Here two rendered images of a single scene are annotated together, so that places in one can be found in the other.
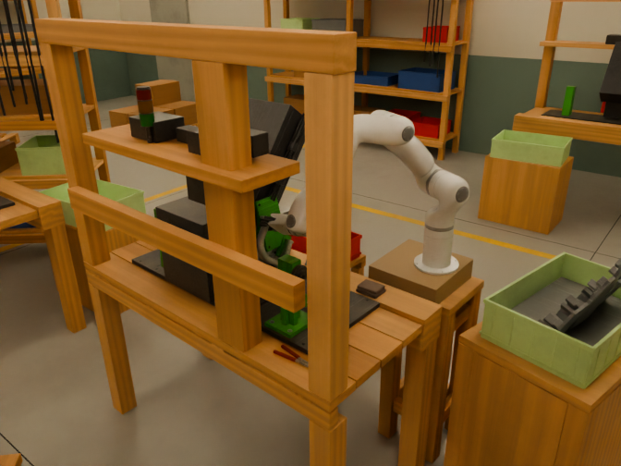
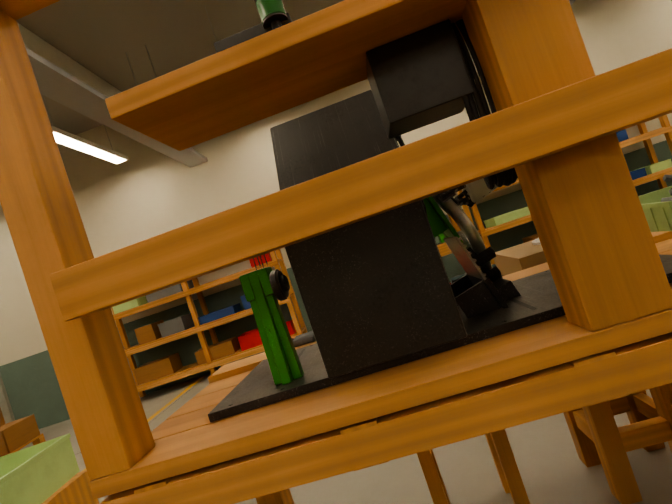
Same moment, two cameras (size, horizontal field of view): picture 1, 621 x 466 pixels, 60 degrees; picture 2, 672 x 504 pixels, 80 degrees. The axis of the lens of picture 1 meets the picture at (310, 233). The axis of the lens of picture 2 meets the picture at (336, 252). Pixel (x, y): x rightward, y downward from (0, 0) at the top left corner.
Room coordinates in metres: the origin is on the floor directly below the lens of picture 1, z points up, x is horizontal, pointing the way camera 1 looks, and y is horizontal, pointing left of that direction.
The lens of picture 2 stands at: (1.30, 1.03, 1.13)
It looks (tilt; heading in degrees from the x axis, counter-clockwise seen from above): 1 degrees up; 325
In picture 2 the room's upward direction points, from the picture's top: 19 degrees counter-clockwise
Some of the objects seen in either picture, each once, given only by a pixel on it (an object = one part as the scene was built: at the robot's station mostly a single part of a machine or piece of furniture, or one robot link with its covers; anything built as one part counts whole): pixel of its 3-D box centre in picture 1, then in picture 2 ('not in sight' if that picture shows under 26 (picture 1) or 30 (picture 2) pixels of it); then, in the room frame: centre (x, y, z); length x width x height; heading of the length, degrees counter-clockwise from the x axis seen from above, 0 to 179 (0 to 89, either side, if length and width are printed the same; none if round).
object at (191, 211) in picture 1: (200, 247); (372, 276); (2.02, 0.45, 1.07); 0.30 x 0.18 x 0.34; 49
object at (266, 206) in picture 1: (265, 221); (424, 215); (2.05, 0.18, 1.17); 0.13 x 0.12 x 0.20; 49
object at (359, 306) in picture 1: (246, 281); (434, 325); (2.05, 0.28, 0.89); 1.10 x 0.42 x 0.02; 49
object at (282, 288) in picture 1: (164, 237); (400, 178); (1.77, 0.52, 1.23); 1.30 x 0.05 x 0.09; 49
